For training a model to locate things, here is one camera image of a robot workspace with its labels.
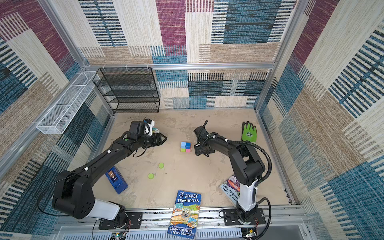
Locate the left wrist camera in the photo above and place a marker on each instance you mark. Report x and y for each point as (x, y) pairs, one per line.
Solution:
(142, 128)

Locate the green black work glove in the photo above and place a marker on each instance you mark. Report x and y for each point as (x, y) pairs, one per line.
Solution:
(249, 132)

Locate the white wire mesh basket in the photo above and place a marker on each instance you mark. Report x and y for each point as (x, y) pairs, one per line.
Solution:
(58, 118)

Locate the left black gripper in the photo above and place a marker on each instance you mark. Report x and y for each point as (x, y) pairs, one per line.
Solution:
(157, 140)

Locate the blue box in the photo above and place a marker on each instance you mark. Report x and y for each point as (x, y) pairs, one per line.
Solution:
(116, 180)

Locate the black wire shelf rack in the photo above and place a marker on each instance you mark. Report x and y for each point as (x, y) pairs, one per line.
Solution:
(128, 90)

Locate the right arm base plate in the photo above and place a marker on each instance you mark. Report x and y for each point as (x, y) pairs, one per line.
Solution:
(231, 217)

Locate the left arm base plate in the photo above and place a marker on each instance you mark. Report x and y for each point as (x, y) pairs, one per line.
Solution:
(132, 220)

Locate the purple treehouse book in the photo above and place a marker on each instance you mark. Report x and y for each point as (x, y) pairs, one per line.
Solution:
(231, 188)

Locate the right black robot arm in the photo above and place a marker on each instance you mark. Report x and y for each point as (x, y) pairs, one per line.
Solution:
(251, 165)

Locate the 91-storey treehouse book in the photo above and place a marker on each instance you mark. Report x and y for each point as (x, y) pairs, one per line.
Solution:
(185, 215)

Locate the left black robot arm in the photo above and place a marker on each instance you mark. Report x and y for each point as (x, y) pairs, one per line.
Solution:
(73, 193)

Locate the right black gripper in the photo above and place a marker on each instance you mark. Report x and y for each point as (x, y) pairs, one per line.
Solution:
(198, 151)

